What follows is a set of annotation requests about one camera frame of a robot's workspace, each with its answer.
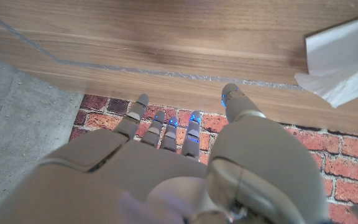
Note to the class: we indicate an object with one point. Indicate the grey tape outline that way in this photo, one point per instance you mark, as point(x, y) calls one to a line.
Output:
point(166, 73)

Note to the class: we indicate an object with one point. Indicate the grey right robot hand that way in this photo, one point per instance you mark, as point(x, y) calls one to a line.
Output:
point(154, 174)

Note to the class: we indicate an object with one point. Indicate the white cloth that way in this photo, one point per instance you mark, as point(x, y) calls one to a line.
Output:
point(340, 62)

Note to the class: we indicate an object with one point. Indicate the red brick printed backdrop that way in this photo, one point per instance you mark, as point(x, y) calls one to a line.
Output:
point(346, 161)

